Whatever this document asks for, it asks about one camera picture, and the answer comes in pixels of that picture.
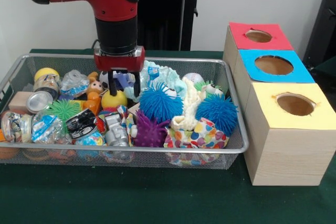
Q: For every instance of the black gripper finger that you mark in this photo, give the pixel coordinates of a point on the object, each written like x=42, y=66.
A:
x=136, y=83
x=113, y=83

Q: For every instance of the white baseball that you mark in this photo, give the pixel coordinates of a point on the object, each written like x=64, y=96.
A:
x=193, y=78

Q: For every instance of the purple spiky toy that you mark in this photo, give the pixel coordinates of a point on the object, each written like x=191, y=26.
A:
x=149, y=132

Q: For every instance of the polka dot cloth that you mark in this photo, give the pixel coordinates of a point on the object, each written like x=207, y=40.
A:
x=199, y=134

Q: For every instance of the wooden box with three holes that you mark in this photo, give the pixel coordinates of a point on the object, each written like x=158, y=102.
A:
x=288, y=155

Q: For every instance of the cream knitted cloth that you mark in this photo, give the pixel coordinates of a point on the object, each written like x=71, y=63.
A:
x=190, y=103

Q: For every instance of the light blue knitted cloth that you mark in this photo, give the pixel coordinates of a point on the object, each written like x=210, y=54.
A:
x=172, y=74

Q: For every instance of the yellow smiley ball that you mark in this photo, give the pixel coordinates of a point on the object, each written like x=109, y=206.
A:
x=114, y=101

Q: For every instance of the silver mesh bin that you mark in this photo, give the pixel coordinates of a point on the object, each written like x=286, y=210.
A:
x=65, y=62

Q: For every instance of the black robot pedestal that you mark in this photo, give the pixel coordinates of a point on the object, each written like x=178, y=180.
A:
x=157, y=11

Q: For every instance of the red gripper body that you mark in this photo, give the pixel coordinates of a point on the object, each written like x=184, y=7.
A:
x=119, y=62

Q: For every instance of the green spiky ball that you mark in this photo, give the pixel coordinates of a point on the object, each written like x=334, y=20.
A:
x=64, y=110

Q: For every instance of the dark green table cloth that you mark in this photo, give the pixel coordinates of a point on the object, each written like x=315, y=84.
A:
x=157, y=197

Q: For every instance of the black and white soccer ball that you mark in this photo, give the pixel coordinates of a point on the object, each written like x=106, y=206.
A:
x=104, y=81

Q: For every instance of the blue spiky ball with eyes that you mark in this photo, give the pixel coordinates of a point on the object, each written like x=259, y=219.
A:
x=160, y=103

